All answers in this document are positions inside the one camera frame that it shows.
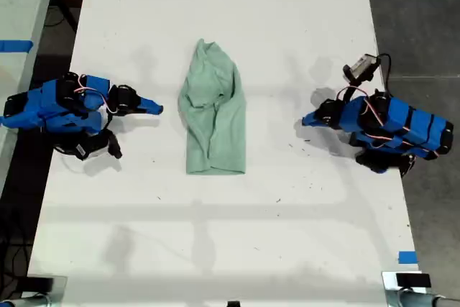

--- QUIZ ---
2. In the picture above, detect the pale green T-shirt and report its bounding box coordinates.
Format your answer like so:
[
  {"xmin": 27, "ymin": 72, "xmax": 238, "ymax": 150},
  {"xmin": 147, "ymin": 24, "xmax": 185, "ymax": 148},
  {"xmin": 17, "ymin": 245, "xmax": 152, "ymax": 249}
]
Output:
[{"xmin": 177, "ymin": 37, "xmax": 248, "ymax": 176}]

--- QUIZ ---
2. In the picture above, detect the long blue tape strip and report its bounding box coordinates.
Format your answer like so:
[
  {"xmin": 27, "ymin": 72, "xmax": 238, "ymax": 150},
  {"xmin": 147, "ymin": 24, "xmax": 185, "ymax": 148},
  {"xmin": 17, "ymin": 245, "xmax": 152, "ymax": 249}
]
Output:
[{"xmin": 0, "ymin": 40, "xmax": 35, "ymax": 53}]

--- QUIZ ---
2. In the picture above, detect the white side table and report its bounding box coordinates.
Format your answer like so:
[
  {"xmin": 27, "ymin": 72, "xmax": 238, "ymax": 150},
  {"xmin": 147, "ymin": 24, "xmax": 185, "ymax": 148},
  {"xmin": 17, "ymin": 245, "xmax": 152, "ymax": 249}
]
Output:
[{"xmin": 0, "ymin": 0, "xmax": 60, "ymax": 193}]

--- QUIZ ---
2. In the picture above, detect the short blue tape strip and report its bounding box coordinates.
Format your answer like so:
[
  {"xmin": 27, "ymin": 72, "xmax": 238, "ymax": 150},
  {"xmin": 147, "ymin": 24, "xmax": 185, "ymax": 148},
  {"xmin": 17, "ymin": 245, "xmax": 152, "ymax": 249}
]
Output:
[{"xmin": 397, "ymin": 250, "xmax": 419, "ymax": 265}]

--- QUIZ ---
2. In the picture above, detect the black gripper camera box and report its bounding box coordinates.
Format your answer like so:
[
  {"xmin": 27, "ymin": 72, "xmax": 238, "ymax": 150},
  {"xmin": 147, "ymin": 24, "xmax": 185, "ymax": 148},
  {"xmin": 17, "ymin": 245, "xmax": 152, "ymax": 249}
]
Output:
[
  {"xmin": 73, "ymin": 128, "xmax": 124, "ymax": 162},
  {"xmin": 341, "ymin": 52, "xmax": 380, "ymax": 105}
]

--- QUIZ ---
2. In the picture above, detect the black floor cable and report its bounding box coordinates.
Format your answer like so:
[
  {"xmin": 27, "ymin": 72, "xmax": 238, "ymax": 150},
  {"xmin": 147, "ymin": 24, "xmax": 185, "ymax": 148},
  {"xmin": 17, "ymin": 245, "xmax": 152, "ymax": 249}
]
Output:
[{"xmin": 45, "ymin": 0, "xmax": 81, "ymax": 32}]

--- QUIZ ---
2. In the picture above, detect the metal table bracket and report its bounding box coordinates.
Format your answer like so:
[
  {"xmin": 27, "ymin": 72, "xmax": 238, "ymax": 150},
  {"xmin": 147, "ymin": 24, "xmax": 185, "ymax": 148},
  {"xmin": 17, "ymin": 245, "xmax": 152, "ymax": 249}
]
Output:
[{"xmin": 381, "ymin": 270, "xmax": 460, "ymax": 307}]

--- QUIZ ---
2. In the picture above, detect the black box on metal bracket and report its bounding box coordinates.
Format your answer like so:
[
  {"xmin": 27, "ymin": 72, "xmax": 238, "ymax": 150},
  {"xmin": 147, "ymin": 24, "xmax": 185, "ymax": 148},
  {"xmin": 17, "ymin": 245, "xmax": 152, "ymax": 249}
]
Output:
[{"xmin": 395, "ymin": 272, "xmax": 432, "ymax": 289}]

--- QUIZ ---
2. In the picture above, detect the black box with cable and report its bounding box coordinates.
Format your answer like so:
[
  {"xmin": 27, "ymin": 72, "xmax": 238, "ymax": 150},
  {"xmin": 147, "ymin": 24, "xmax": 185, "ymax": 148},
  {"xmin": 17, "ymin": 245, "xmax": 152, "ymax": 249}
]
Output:
[{"xmin": 25, "ymin": 275, "xmax": 55, "ymax": 294}]

